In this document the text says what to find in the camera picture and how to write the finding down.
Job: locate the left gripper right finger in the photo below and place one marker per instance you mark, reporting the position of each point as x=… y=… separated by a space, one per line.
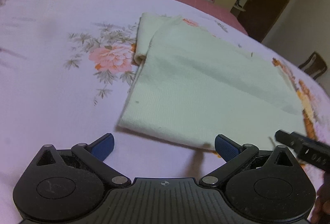
x=260 y=186

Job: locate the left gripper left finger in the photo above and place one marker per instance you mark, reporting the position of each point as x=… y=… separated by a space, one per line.
x=67 y=185

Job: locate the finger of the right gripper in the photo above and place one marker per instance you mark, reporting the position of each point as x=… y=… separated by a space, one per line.
x=291 y=140

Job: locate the pale green long-sleeve sweater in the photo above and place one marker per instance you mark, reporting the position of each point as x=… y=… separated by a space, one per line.
x=191 y=86

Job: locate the person's hand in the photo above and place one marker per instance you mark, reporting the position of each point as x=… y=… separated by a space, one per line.
x=321 y=207

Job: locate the dark wooden chair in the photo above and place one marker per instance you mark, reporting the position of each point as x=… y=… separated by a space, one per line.
x=315 y=66

